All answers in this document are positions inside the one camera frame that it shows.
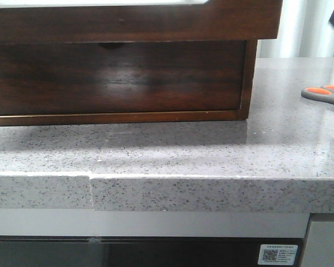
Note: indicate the white curtain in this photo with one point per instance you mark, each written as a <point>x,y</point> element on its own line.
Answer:
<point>304,31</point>

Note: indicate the grey orange scissors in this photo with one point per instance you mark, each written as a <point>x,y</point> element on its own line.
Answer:
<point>320,94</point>

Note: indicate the dark wooden drawer cabinet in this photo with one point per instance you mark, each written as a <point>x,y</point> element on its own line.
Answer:
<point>249,78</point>

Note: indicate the white QR code sticker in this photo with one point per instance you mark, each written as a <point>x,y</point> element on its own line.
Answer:
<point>279,255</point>

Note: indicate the black glass appliance front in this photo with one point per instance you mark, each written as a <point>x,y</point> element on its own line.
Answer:
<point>137,251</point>

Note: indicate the grey cabinet door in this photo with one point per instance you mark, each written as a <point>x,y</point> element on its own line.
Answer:
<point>319,247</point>

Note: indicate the white tray on cabinet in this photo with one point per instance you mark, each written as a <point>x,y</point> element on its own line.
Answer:
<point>94,3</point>

